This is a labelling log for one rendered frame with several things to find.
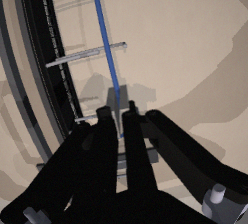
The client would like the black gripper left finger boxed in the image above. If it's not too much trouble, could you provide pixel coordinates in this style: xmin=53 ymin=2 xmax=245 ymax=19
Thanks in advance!
xmin=0 ymin=87 xmax=120 ymax=224

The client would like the blue cable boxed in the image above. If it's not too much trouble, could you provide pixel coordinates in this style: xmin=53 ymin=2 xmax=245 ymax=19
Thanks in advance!
xmin=94 ymin=0 xmax=120 ymax=106

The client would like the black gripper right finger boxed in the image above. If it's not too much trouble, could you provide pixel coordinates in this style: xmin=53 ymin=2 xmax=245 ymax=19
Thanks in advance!
xmin=119 ymin=85 xmax=248 ymax=224

